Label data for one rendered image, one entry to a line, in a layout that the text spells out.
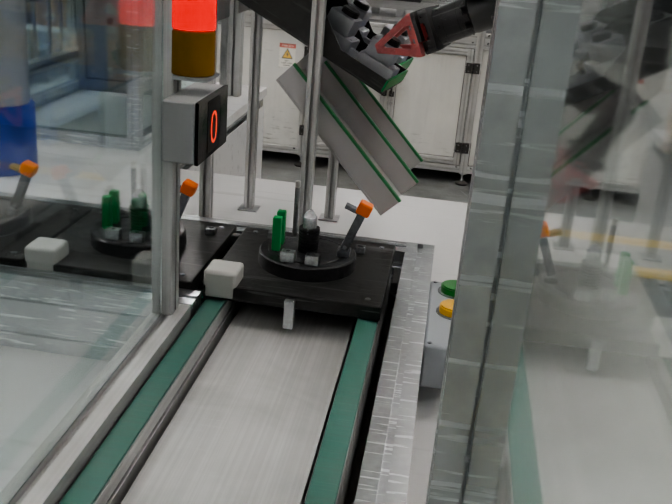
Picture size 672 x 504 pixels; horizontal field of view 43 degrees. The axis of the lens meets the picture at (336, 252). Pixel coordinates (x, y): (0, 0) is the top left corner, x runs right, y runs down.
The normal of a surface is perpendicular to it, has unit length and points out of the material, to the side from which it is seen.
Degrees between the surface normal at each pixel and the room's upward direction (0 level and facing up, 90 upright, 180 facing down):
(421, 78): 90
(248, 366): 0
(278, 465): 0
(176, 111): 90
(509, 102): 90
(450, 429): 90
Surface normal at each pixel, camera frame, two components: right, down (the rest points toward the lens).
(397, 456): 0.08, -0.93
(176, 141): -0.14, 0.35
